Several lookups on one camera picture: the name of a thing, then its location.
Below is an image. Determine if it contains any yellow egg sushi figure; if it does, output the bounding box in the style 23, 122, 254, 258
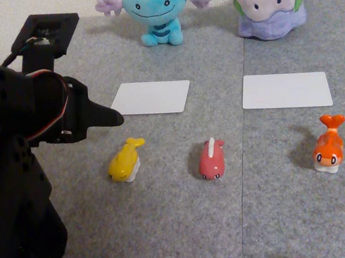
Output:
103, 135, 151, 185

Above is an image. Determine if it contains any orange shrimp sushi figure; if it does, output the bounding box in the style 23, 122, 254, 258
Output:
307, 112, 345, 176

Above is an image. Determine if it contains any pink sushi figure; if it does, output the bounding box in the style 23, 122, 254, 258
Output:
194, 136, 229, 182

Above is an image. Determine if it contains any blue Wooper plush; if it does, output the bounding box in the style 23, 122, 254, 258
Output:
94, 0, 218, 55

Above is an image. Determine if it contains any purple Goomy plush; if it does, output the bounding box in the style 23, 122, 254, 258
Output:
228, 0, 318, 45

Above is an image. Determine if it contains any white card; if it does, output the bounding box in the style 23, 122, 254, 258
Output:
107, 75, 194, 122
239, 65, 334, 117

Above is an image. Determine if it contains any red white black servo wire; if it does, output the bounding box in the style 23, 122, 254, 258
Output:
19, 66, 75, 142

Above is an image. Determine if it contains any black cable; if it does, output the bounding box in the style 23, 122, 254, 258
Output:
0, 49, 27, 68

